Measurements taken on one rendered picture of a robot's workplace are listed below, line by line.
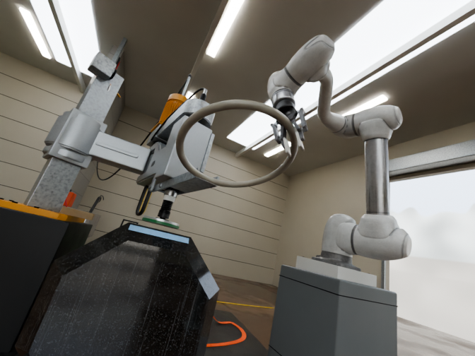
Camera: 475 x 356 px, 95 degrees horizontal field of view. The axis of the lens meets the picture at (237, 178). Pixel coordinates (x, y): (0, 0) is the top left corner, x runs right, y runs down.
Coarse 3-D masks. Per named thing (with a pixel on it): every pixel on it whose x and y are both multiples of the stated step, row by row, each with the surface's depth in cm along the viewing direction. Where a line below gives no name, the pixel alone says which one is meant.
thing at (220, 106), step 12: (204, 108) 71; (216, 108) 70; (228, 108) 70; (240, 108) 70; (252, 108) 70; (264, 108) 71; (192, 120) 74; (288, 120) 76; (180, 132) 78; (288, 132) 79; (180, 144) 82; (180, 156) 88; (288, 156) 91; (192, 168) 96; (216, 180) 104; (252, 180) 106; (264, 180) 103
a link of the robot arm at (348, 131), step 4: (344, 116) 121; (348, 116) 119; (352, 116) 117; (348, 120) 118; (352, 120) 116; (348, 124) 117; (352, 124) 116; (344, 128) 118; (348, 128) 118; (352, 128) 117; (332, 132) 122; (336, 132) 120; (340, 132) 120; (344, 132) 120; (348, 132) 119; (352, 132) 118; (340, 136) 125; (344, 136) 125; (348, 136) 123; (352, 136) 122; (356, 136) 121
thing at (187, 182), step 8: (184, 176) 110; (192, 176) 102; (160, 184) 138; (168, 184) 127; (176, 184) 118; (184, 184) 115; (192, 184) 112; (200, 184) 109; (208, 184) 106; (184, 192) 133
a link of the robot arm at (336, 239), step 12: (336, 216) 120; (348, 216) 118; (324, 228) 123; (336, 228) 116; (348, 228) 112; (324, 240) 119; (336, 240) 113; (348, 240) 109; (336, 252) 112; (348, 252) 111
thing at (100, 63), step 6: (96, 54) 178; (102, 54) 179; (96, 60) 176; (102, 60) 179; (108, 60) 183; (90, 66) 176; (96, 66) 176; (102, 66) 179; (108, 66) 182; (114, 66) 186; (90, 72) 183; (96, 72) 181; (102, 72) 179; (108, 72) 182; (114, 72) 186; (108, 78) 187
